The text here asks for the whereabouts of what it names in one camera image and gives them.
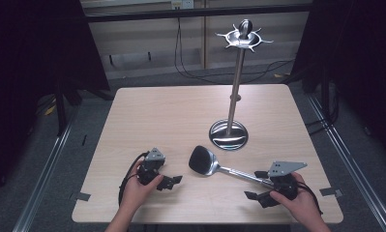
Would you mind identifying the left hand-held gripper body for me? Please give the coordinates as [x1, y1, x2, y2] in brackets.
[136, 147, 166, 187]

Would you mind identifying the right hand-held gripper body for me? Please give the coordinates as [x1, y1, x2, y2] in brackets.
[259, 160, 309, 209]

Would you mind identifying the black and steel spatula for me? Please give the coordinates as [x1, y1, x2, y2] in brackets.
[188, 145, 276, 190]

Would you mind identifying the steel utensil rack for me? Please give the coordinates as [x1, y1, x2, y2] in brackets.
[208, 18, 275, 152]

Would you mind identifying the person's right hand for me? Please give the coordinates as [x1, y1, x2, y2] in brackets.
[269, 171, 318, 224]

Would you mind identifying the person's left hand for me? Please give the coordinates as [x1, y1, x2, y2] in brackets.
[120, 159, 164, 211]

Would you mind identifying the grey tape piece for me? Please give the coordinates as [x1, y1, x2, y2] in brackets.
[318, 187, 343, 198]
[74, 191, 92, 202]

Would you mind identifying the black metal stand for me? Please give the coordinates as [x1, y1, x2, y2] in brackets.
[319, 62, 341, 125]

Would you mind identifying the black curtain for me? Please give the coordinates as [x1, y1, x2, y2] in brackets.
[0, 0, 111, 201]
[291, 0, 386, 163]

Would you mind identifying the black horizontal bar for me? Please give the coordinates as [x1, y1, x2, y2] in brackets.
[84, 3, 313, 23]

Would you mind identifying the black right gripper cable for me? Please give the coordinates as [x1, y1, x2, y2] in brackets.
[296, 181, 324, 217]

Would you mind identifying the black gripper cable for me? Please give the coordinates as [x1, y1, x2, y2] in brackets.
[117, 151, 150, 207]
[296, 181, 324, 217]

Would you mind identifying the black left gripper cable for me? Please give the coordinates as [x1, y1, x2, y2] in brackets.
[117, 151, 150, 207]

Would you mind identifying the black floor cable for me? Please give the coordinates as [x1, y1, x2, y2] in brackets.
[304, 118, 331, 135]
[173, 17, 295, 85]

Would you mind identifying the metal floor rail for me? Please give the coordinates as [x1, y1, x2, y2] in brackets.
[12, 117, 77, 232]
[306, 92, 386, 232]

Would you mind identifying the white wall outlet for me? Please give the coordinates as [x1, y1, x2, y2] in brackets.
[170, 0, 195, 11]

